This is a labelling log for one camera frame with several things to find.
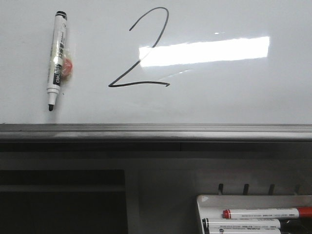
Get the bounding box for black whiteboard marker with magnet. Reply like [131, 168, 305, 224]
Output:
[47, 11, 67, 111]

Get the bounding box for white whiteboard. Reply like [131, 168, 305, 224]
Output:
[0, 0, 312, 142]

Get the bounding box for black capped whiteboard marker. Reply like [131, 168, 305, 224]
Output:
[202, 218, 281, 229]

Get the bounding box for red capped whiteboard marker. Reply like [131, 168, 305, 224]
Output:
[222, 207, 312, 219]

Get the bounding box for white marker tray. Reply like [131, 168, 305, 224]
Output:
[196, 195, 312, 234]

